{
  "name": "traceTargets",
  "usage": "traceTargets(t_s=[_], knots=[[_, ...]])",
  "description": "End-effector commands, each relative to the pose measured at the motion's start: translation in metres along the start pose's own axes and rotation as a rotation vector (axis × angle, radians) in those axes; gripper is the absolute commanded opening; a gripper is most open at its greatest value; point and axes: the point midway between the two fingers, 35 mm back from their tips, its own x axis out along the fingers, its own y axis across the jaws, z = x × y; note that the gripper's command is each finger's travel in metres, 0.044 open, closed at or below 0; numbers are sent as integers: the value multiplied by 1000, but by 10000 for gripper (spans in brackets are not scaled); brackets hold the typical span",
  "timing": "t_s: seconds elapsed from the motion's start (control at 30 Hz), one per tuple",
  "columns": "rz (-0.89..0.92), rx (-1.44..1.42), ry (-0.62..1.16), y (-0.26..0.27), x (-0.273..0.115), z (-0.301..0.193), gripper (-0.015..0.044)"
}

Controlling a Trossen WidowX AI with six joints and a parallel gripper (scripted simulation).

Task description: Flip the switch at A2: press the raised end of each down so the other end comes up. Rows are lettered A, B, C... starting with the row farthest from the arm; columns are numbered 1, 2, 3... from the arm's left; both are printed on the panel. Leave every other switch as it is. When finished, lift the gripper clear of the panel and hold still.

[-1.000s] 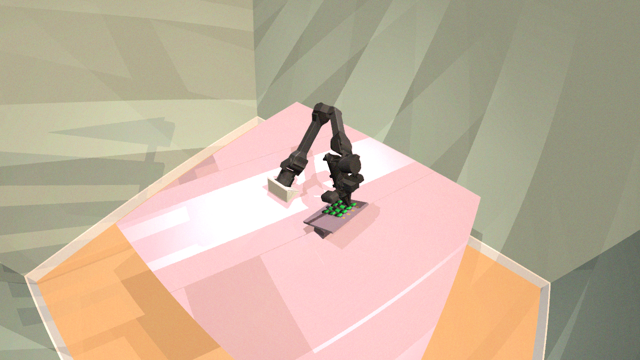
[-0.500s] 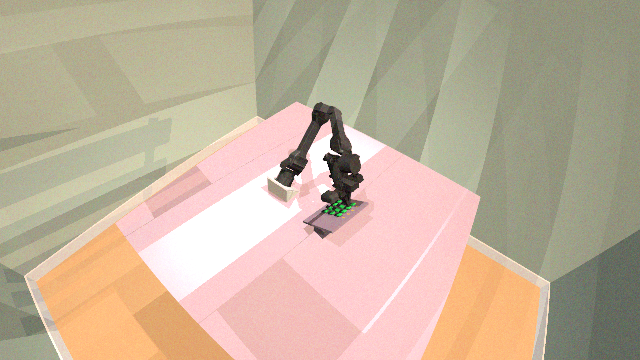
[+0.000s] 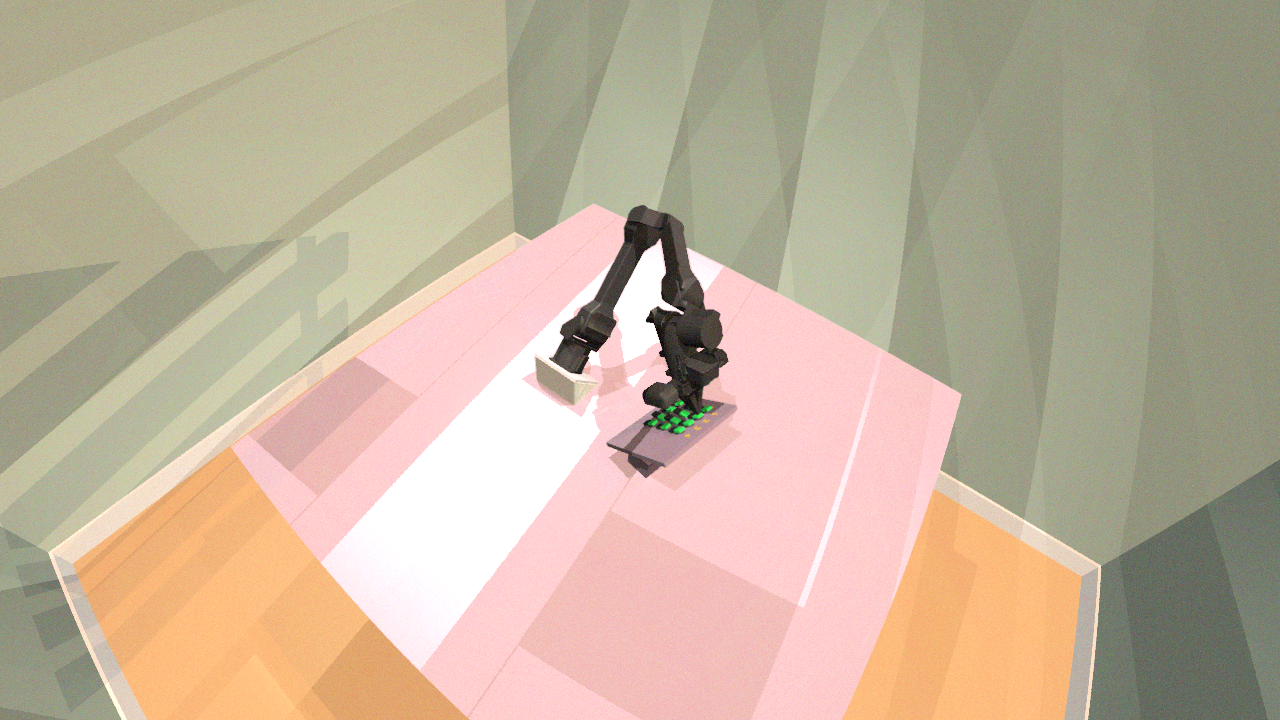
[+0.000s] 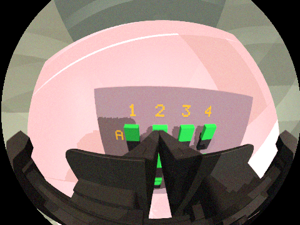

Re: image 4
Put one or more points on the grey switch panel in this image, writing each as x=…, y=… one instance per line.
x=205, y=120

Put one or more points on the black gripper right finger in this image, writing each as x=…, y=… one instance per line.
x=183, y=168

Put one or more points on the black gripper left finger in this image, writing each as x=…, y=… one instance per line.
x=136, y=170

